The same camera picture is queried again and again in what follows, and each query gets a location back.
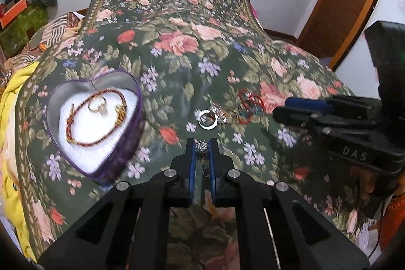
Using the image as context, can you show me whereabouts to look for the purple heart-shaped tin box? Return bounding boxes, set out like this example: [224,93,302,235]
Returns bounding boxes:
[46,71,146,184]

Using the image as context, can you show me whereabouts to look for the silver crystal jewelry piece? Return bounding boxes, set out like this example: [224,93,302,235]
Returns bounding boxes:
[195,140,210,177]

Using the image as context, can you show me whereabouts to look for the green floral bedspread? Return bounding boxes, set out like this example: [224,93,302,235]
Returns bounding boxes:
[16,0,371,269]

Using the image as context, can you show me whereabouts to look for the gold ring earring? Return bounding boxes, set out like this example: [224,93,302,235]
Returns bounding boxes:
[88,95,108,116]

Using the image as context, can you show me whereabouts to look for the red gold braided bracelet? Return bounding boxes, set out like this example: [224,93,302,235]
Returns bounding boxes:
[65,88,128,148]

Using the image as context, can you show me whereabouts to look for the thin red cord bracelet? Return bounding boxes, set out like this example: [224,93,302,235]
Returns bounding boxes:
[236,88,267,126]

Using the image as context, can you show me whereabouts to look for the orange box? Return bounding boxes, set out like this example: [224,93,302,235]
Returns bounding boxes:
[1,0,27,28]

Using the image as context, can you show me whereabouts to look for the silver ring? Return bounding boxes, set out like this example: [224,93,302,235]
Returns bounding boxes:
[197,108,220,131]

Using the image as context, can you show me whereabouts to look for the brown wooden door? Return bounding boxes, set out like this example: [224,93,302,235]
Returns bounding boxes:
[297,0,378,71]

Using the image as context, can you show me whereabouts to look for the green patterned box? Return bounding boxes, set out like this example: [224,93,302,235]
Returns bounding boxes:
[1,6,48,59]

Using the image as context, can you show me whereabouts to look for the striped patchwork quilt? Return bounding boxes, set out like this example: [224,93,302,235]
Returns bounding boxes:
[1,12,85,71]

